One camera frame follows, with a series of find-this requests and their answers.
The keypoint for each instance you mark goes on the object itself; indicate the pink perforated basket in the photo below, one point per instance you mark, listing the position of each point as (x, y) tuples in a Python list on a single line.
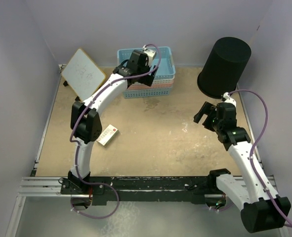
[(157, 83)]

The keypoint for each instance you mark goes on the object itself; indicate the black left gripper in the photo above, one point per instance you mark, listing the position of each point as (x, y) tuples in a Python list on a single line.
[(147, 79)]

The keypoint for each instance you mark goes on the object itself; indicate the bottom blue perforated basket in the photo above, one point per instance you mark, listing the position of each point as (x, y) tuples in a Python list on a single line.
[(147, 92)]

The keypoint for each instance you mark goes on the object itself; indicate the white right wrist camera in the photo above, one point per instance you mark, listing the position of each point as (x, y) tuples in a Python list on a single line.
[(226, 98)]

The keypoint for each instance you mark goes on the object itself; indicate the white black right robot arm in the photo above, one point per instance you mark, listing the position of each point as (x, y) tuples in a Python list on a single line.
[(260, 205)]

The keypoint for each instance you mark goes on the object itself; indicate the small whiteboard yellow frame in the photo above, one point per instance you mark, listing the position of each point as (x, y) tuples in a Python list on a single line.
[(82, 75)]

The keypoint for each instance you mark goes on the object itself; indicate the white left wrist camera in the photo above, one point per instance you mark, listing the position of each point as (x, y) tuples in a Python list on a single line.
[(151, 53)]

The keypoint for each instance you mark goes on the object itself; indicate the aluminium table edge rail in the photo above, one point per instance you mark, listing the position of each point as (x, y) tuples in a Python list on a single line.
[(32, 186)]

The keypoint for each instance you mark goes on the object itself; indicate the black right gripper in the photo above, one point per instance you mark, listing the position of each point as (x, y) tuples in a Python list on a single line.
[(209, 109)]

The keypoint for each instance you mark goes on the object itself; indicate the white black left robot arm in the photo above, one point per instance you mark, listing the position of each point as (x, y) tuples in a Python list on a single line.
[(86, 116)]

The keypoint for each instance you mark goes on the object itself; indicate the light blue perforated basket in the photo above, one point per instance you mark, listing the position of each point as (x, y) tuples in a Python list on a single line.
[(166, 68)]

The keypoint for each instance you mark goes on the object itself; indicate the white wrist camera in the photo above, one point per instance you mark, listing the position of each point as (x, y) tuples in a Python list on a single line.
[(226, 98), (151, 53)]

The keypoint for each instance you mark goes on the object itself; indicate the white cardboard box red logo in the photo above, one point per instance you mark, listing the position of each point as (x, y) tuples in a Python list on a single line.
[(107, 135)]

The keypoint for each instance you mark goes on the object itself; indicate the large black plastic bucket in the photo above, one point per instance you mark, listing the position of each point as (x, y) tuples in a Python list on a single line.
[(224, 67)]

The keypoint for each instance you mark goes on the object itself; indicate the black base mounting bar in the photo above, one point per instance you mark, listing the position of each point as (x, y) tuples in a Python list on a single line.
[(102, 189)]

